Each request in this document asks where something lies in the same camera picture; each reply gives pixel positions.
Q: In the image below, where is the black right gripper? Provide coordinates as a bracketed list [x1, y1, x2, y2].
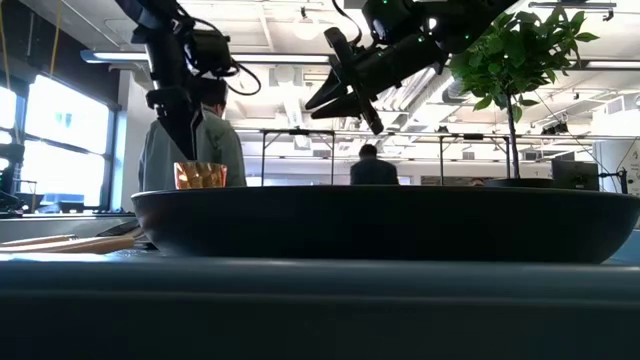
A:
[304, 27, 449, 136]

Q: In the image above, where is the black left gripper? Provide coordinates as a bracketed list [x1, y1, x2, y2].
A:
[144, 84, 206, 161]

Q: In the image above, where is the black round plate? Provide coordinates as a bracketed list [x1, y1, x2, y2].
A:
[130, 184, 640, 265]

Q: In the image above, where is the spoon with wooden handle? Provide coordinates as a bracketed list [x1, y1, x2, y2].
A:
[0, 219, 149, 255]

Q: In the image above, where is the fork with wooden handle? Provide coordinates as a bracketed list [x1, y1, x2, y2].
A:
[0, 233, 81, 247]

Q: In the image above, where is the blue plastic tray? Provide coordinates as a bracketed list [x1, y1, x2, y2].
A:
[0, 229, 640, 360]

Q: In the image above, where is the person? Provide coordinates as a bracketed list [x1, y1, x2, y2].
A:
[138, 77, 248, 192]
[349, 143, 400, 186]

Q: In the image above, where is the long ceiling light bar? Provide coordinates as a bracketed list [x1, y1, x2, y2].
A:
[79, 48, 331, 66]

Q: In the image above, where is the small green leafy tree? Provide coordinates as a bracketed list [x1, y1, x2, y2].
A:
[447, 7, 601, 180]

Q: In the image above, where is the black computer monitor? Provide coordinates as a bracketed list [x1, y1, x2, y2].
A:
[551, 158, 600, 192]

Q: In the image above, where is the black folding table frame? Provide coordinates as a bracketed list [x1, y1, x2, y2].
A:
[259, 128, 336, 187]

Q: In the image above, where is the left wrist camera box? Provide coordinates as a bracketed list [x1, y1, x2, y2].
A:
[187, 28, 234, 79]

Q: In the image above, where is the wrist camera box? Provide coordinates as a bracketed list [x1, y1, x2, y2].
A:
[362, 0, 416, 46]
[187, 28, 234, 79]

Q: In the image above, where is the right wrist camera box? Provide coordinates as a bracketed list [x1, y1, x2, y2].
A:
[362, 0, 416, 46]

